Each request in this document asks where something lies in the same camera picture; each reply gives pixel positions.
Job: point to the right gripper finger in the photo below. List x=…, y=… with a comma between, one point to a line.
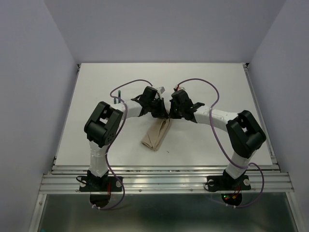
x=179, y=114
x=172, y=111

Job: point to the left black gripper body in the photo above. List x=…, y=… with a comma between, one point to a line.
x=156, y=103

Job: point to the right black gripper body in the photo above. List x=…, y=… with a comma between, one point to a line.
x=178, y=108

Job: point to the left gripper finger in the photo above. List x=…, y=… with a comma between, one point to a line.
x=162, y=109
x=155, y=112

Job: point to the beige cloth napkin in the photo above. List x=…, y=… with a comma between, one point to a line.
x=155, y=135

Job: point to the silver knife teal handle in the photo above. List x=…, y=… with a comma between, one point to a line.
x=119, y=96

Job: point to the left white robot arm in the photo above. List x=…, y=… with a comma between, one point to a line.
x=104, y=124

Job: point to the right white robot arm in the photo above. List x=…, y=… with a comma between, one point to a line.
x=245, y=134

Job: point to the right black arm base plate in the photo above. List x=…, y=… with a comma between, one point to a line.
x=216, y=183

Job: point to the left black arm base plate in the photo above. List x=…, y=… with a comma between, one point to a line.
x=109, y=184

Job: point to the aluminium rail frame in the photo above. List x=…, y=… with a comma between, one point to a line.
x=168, y=199

